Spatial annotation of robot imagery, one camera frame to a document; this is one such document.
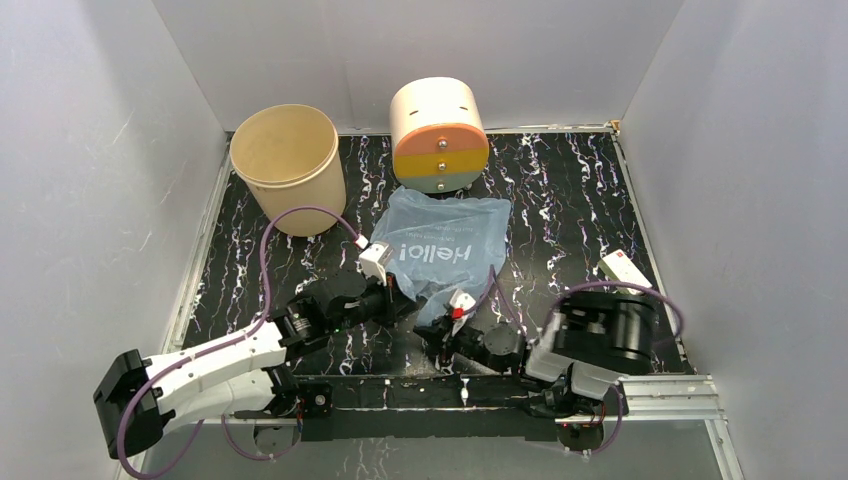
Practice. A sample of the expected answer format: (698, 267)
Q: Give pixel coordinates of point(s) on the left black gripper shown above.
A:
(395, 305)

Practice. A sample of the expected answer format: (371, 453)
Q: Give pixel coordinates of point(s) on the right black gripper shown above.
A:
(439, 332)

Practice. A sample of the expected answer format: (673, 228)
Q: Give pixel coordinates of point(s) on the light blue plastic bag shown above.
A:
(441, 246)

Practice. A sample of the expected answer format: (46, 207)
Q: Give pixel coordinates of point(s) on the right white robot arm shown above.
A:
(591, 340)

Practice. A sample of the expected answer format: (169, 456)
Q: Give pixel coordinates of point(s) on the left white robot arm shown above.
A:
(139, 400)

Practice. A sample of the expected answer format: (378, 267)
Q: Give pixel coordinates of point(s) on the beige round trash bin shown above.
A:
(288, 155)

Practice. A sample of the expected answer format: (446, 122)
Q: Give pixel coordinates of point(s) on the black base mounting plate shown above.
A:
(455, 406)

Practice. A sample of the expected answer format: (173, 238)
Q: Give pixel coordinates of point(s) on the round cream drawer cabinet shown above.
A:
(438, 141)

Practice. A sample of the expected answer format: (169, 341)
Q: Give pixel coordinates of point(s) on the small cream cardboard box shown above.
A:
(617, 266)

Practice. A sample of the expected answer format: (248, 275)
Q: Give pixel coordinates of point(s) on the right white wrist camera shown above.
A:
(461, 304)

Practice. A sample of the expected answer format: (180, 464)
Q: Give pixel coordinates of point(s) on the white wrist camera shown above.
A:
(374, 260)
(461, 304)

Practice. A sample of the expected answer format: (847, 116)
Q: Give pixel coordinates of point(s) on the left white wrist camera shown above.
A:
(374, 260)

